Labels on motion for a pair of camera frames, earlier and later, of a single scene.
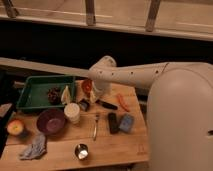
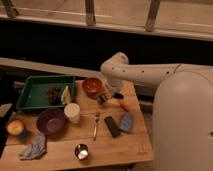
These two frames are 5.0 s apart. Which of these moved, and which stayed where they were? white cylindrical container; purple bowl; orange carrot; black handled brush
Moved: black handled brush
Stayed: white cylindrical container; orange carrot; purple bowl
